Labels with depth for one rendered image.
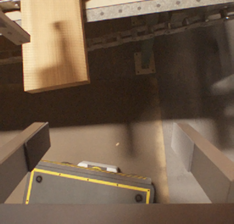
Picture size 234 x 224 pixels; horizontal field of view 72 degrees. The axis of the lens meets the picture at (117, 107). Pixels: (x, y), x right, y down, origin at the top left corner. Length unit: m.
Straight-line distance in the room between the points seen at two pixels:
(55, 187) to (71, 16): 0.85
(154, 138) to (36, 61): 0.96
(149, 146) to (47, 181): 0.68
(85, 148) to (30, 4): 0.98
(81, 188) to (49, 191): 0.18
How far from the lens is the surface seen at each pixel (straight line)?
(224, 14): 0.78
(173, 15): 0.56
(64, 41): 0.43
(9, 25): 0.30
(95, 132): 1.24
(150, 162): 1.23
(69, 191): 1.01
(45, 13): 0.49
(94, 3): 0.54
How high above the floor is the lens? 1.21
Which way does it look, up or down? 80 degrees down
